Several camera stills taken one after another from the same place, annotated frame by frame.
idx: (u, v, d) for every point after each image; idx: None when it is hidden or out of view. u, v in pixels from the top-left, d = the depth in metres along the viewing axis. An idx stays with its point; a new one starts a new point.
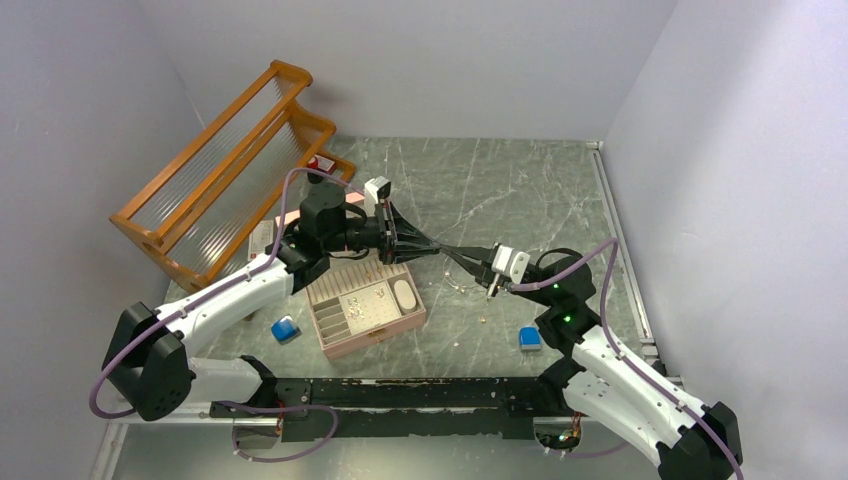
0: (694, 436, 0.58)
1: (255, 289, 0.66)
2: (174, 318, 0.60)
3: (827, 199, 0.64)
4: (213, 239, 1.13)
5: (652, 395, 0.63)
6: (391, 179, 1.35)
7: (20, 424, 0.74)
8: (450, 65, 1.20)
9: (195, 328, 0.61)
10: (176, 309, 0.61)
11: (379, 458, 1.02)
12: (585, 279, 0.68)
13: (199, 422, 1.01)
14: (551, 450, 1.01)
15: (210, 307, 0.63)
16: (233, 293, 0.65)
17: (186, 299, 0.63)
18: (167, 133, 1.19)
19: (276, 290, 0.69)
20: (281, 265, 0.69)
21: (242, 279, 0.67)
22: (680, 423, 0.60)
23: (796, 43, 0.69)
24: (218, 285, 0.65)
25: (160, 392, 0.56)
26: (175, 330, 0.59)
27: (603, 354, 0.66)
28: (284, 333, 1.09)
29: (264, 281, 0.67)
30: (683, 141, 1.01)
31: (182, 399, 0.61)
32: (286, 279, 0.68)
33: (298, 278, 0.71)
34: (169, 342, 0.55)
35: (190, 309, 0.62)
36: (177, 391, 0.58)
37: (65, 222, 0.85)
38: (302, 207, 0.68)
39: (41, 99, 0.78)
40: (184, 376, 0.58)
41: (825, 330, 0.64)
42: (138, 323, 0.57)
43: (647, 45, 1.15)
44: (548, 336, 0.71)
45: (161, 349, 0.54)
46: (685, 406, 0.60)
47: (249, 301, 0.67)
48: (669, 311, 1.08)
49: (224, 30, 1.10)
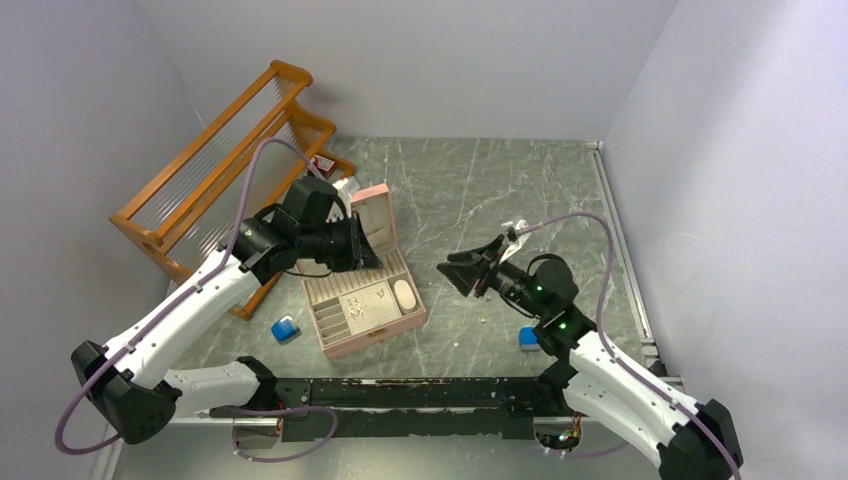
0: (690, 434, 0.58)
1: (208, 299, 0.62)
2: (120, 357, 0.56)
3: (826, 199, 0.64)
4: (213, 239, 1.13)
5: (645, 394, 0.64)
6: (391, 179, 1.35)
7: (21, 424, 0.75)
8: (449, 65, 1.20)
9: (146, 362, 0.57)
10: (120, 347, 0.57)
11: (379, 459, 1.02)
12: (568, 280, 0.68)
13: (199, 422, 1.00)
14: (551, 450, 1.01)
15: (159, 334, 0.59)
16: (186, 311, 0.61)
17: (133, 328, 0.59)
18: (167, 133, 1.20)
19: (237, 291, 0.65)
20: (236, 264, 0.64)
21: (192, 291, 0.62)
22: (674, 421, 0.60)
23: (797, 43, 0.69)
24: (164, 307, 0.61)
25: (136, 422, 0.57)
26: (125, 369, 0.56)
27: (599, 358, 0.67)
28: (284, 333, 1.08)
29: (217, 288, 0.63)
30: (682, 141, 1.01)
31: (171, 413, 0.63)
32: (242, 279, 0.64)
33: (261, 268, 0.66)
34: (119, 382, 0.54)
35: (136, 342, 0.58)
36: (158, 412, 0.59)
37: (65, 222, 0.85)
38: (293, 185, 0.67)
39: (41, 100, 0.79)
40: (154, 403, 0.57)
41: (825, 330, 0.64)
42: (86, 366, 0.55)
43: (647, 45, 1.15)
44: (543, 343, 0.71)
45: (113, 391, 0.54)
46: (678, 403, 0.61)
47: (206, 312, 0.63)
48: (668, 311, 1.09)
49: (224, 30, 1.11)
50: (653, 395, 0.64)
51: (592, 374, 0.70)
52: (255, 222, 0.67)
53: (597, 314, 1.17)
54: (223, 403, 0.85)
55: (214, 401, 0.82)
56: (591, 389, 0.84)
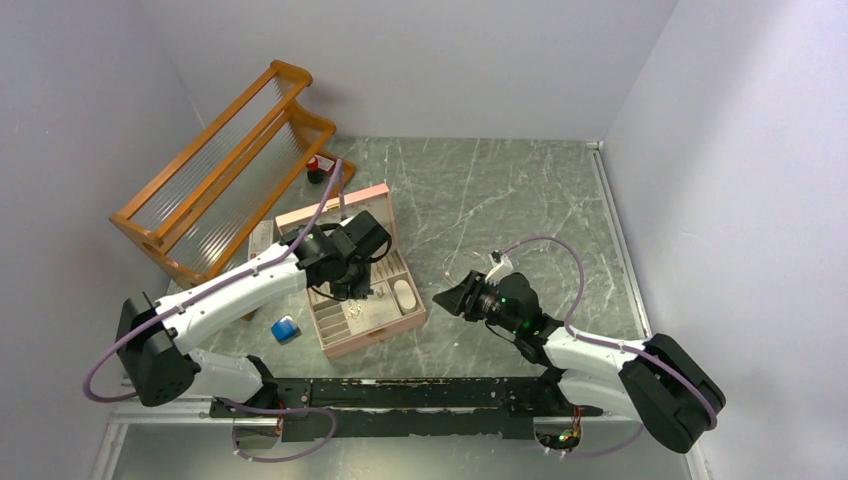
0: (638, 365, 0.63)
1: (261, 285, 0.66)
2: (170, 314, 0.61)
3: (826, 199, 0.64)
4: (213, 239, 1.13)
5: (603, 351, 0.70)
6: (391, 180, 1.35)
7: (19, 424, 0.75)
8: (450, 65, 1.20)
9: (192, 326, 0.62)
10: (173, 304, 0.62)
11: (380, 459, 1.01)
12: (523, 285, 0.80)
13: (199, 422, 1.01)
14: (551, 450, 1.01)
15: (208, 304, 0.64)
16: (238, 289, 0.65)
17: (188, 292, 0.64)
18: (168, 133, 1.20)
19: (285, 285, 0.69)
20: (293, 261, 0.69)
21: (249, 273, 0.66)
22: (624, 361, 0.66)
23: (796, 43, 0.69)
24: (221, 280, 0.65)
25: (159, 383, 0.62)
26: (170, 327, 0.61)
27: (565, 342, 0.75)
28: (284, 333, 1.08)
29: (270, 278, 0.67)
30: (682, 141, 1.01)
31: (184, 387, 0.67)
32: (296, 275, 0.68)
33: (312, 273, 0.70)
34: (162, 340, 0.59)
35: (187, 305, 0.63)
36: (177, 381, 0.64)
37: (66, 222, 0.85)
38: (363, 214, 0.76)
39: (41, 99, 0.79)
40: (180, 370, 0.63)
41: (826, 329, 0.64)
42: (138, 315, 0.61)
43: (646, 45, 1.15)
44: (525, 351, 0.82)
45: (155, 347, 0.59)
46: (625, 345, 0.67)
47: (254, 296, 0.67)
48: (669, 311, 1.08)
49: (224, 30, 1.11)
50: (607, 349, 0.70)
51: (570, 362, 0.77)
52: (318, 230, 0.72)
53: (597, 314, 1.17)
54: (223, 395, 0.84)
55: (220, 389, 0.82)
56: (579, 373, 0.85)
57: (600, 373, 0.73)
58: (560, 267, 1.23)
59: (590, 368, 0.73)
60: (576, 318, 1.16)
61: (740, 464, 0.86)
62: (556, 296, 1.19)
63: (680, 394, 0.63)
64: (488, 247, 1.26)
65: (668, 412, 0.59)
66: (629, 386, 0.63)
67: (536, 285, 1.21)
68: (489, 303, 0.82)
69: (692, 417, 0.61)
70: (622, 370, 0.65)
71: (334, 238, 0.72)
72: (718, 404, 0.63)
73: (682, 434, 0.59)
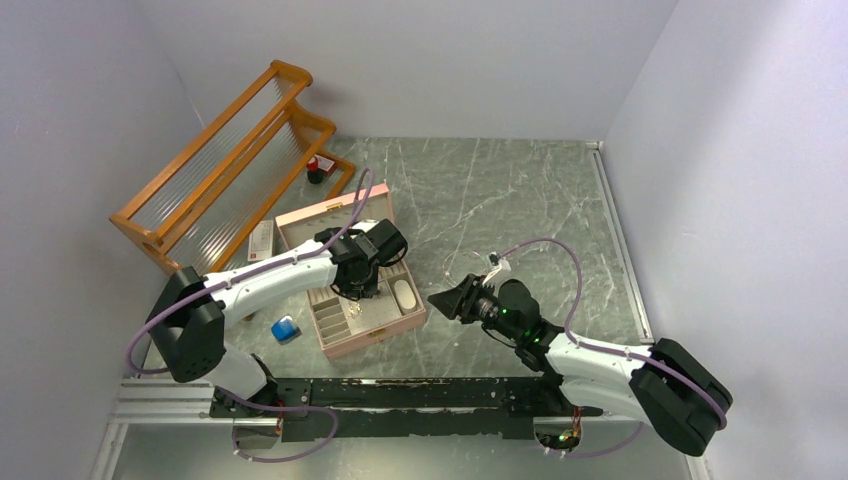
0: (645, 373, 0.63)
1: (300, 272, 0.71)
2: (218, 288, 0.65)
3: (825, 200, 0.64)
4: (213, 239, 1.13)
5: (608, 357, 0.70)
6: (391, 180, 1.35)
7: (19, 424, 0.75)
8: (449, 65, 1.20)
9: (237, 300, 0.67)
10: (221, 280, 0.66)
11: (379, 459, 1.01)
12: (525, 295, 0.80)
13: (199, 422, 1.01)
14: (551, 450, 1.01)
15: (253, 283, 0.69)
16: (280, 273, 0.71)
17: (233, 270, 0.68)
18: (167, 133, 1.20)
19: (318, 277, 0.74)
20: (327, 255, 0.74)
21: (290, 261, 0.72)
22: (631, 368, 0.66)
23: (796, 42, 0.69)
24: (266, 262, 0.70)
25: (194, 356, 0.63)
26: (218, 299, 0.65)
27: (566, 349, 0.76)
28: (284, 333, 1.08)
29: (308, 267, 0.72)
30: (683, 141, 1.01)
31: (211, 367, 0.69)
32: (329, 268, 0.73)
33: (340, 272, 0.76)
34: (209, 311, 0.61)
35: (235, 281, 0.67)
36: (208, 357, 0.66)
37: (66, 222, 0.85)
38: (385, 222, 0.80)
39: (41, 100, 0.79)
40: (216, 345, 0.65)
41: (827, 330, 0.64)
42: (185, 287, 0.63)
43: (646, 45, 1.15)
44: (526, 358, 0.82)
45: (201, 317, 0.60)
46: (631, 353, 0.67)
47: (292, 282, 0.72)
48: (669, 311, 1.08)
49: (224, 31, 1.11)
50: (613, 357, 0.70)
51: (573, 369, 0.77)
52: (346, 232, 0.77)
53: (597, 314, 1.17)
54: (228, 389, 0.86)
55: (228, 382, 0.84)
56: (581, 377, 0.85)
57: (604, 380, 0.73)
58: (560, 267, 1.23)
59: (596, 374, 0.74)
60: (577, 318, 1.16)
61: (740, 464, 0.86)
62: (556, 296, 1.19)
63: (688, 398, 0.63)
64: (488, 247, 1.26)
65: (681, 418, 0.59)
66: (639, 393, 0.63)
67: (536, 285, 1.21)
68: (487, 307, 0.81)
69: (704, 420, 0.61)
70: (632, 378, 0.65)
71: (358, 241, 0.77)
72: (726, 404, 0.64)
73: (696, 439, 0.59)
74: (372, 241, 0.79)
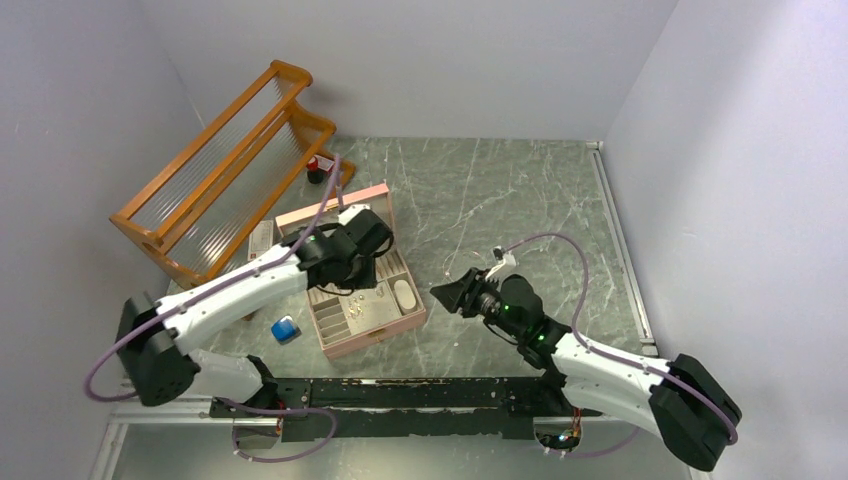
0: (665, 390, 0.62)
1: (262, 285, 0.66)
2: (171, 314, 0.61)
3: (825, 200, 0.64)
4: (213, 239, 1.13)
5: (624, 369, 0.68)
6: (391, 180, 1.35)
7: (19, 423, 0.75)
8: (449, 65, 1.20)
9: (193, 325, 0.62)
10: (174, 305, 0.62)
11: (379, 459, 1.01)
12: (526, 293, 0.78)
13: (199, 422, 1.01)
14: (551, 450, 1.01)
15: (209, 304, 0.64)
16: (241, 289, 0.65)
17: (188, 293, 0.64)
18: (167, 133, 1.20)
19: (287, 285, 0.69)
20: (294, 262, 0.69)
21: (251, 274, 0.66)
22: (649, 382, 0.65)
23: (798, 41, 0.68)
24: (223, 280, 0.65)
25: (162, 379, 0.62)
26: (172, 327, 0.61)
27: (575, 353, 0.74)
28: (284, 333, 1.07)
29: (271, 279, 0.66)
30: (683, 140, 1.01)
31: (183, 388, 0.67)
32: (297, 276, 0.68)
33: (313, 274, 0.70)
34: (164, 339, 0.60)
35: (189, 305, 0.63)
36: (180, 377, 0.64)
37: (66, 221, 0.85)
38: (361, 214, 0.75)
39: (42, 100, 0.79)
40: (181, 369, 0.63)
41: (827, 331, 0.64)
42: (139, 315, 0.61)
43: (646, 45, 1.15)
44: (529, 356, 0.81)
45: (156, 347, 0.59)
46: (649, 367, 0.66)
47: (256, 296, 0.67)
48: (669, 311, 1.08)
49: (224, 30, 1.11)
50: (628, 368, 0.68)
51: (579, 371, 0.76)
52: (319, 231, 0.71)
53: (597, 314, 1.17)
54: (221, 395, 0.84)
55: (220, 389, 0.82)
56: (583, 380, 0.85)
57: (613, 386, 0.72)
58: (560, 267, 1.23)
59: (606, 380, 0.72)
60: (576, 318, 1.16)
61: (741, 464, 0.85)
62: (556, 296, 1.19)
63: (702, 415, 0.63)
64: (488, 247, 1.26)
65: (696, 437, 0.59)
66: (658, 412, 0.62)
67: (536, 285, 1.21)
68: (488, 303, 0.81)
69: (715, 437, 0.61)
70: (650, 395, 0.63)
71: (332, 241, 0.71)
72: (734, 419, 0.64)
73: (707, 456, 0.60)
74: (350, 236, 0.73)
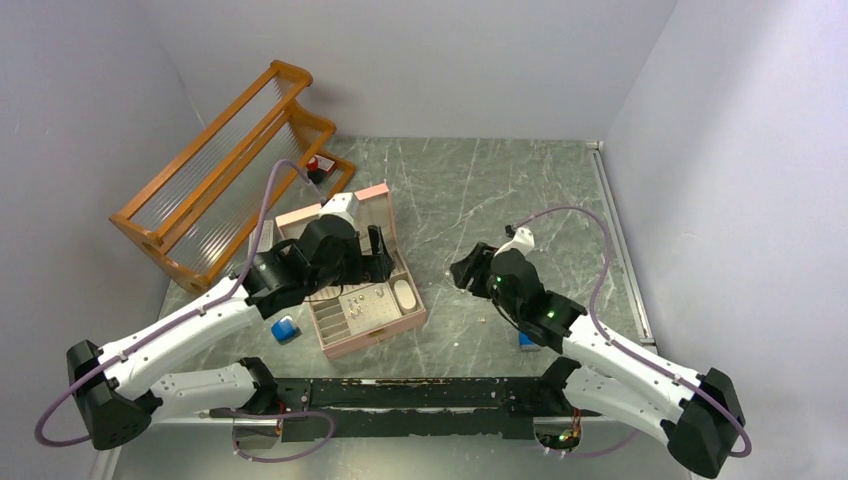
0: (695, 408, 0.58)
1: (210, 324, 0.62)
2: (111, 364, 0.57)
3: (824, 201, 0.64)
4: (213, 239, 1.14)
5: (648, 374, 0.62)
6: (391, 180, 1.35)
7: (19, 423, 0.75)
8: (448, 65, 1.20)
9: (136, 373, 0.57)
10: (114, 354, 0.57)
11: (379, 459, 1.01)
12: (518, 260, 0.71)
13: (199, 422, 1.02)
14: (551, 450, 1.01)
15: (153, 349, 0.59)
16: (187, 331, 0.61)
17: (130, 338, 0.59)
18: (167, 133, 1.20)
19: (237, 321, 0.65)
20: (243, 296, 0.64)
21: (195, 313, 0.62)
22: (680, 396, 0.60)
23: (798, 41, 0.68)
24: (166, 322, 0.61)
25: (108, 427, 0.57)
26: (112, 377, 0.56)
27: (593, 343, 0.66)
28: (284, 333, 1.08)
29: (219, 316, 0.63)
30: (683, 141, 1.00)
31: (142, 429, 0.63)
32: (246, 311, 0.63)
33: (267, 304, 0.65)
34: (103, 390, 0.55)
35: (130, 352, 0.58)
36: (132, 423, 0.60)
37: (65, 221, 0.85)
38: (309, 227, 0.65)
39: (42, 100, 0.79)
40: (133, 415, 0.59)
41: (827, 331, 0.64)
42: (80, 365, 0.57)
43: (646, 45, 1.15)
44: (531, 332, 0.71)
45: (96, 398, 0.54)
46: (682, 378, 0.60)
47: (206, 335, 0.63)
48: (669, 312, 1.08)
49: (224, 30, 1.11)
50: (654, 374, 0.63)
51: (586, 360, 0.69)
52: (271, 255, 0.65)
53: (597, 314, 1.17)
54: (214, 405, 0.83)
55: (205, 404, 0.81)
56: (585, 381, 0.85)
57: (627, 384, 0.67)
58: (560, 268, 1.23)
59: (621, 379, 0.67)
60: None
61: (740, 464, 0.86)
62: None
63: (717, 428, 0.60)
64: None
65: (713, 454, 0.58)
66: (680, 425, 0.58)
67: None
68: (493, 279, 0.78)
69: (724, 451, 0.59)
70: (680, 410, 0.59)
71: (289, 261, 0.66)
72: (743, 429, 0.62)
73: (716, 469, 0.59)
74: (303, 253, 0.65)
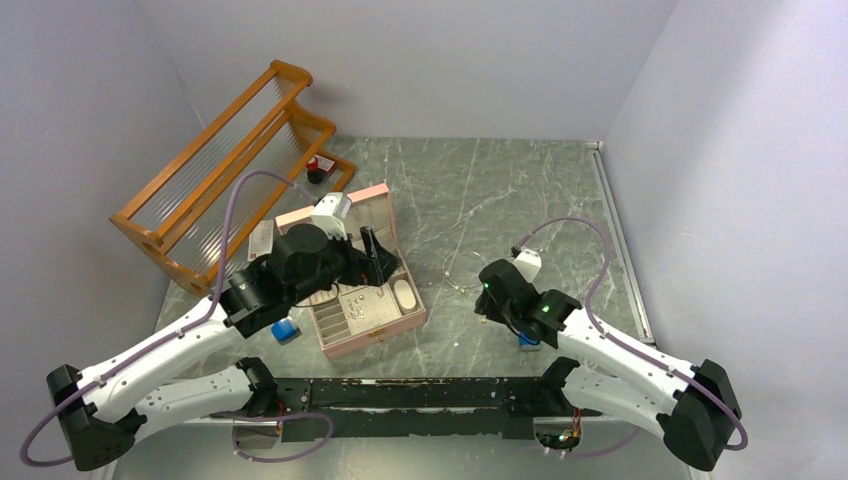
0: (690, 399, 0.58)
1: (187, 347, 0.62)
2: (89, 389, 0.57)
3: (823, 200, 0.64)
4: (212, 239, 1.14)
5: (642, 366, 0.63)
6: (390, 179, 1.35)
7: (20, 423, 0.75)
8: (448, 65, 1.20)
9: (114, 398, 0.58)
10: (93, 378, 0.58)
11: (379, 459, 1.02)
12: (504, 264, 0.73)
13: (200, 422, 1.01)
14: (551, 450, 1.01)
15: (132, 372, 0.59)
16: (164, 355, 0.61)
17: (109, 361, 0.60)
18: (167, 133, 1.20)
19: (217, 342, 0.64)
20: (220, 317, 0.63)
21: (173, 337, 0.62)
22: (674, 388, 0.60)
23: (797, 42, 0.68)
24: (145, 346, 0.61)
25: (91, 449, 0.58)
26: (91, 401, 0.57)
27: (588, 336, 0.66)
28: (284, 333, 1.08)
29: (197, 339, 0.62)
30: (682, 141, 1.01)
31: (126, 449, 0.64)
32: (223, 333, 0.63)
33: (246, 324, 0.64)
34: (81, 415, 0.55)
35: (108, 376, 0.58)
36: (114, 444, 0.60)
37: (66, 222, 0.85)
38: (277, 244, 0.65)
39: (42, 100, 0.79)
40: (115, 437, 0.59)
41: (826, 331, 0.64)
42: (59, 391, 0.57)
43: (646, 45, 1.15)
44: (529, 328, 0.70)
45: (74, 424, 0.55)
46: (676, 370, 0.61)
47: (185, 358, 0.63)
48: (669, 312, 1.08)
49: (224, 30, 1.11)
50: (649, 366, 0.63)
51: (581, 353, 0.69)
52: (250, 274, 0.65)
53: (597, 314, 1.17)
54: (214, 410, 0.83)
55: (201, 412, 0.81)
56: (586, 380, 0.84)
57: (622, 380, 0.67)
58: (560, 267, 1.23)
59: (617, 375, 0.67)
60: None
61: (739, 464, 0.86)
62: None
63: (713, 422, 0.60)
64: (488, 247, 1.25)
65: (709, 447, 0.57)
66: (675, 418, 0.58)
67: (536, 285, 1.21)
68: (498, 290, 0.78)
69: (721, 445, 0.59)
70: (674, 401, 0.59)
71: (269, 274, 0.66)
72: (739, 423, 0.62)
73: (714, 464, 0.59)
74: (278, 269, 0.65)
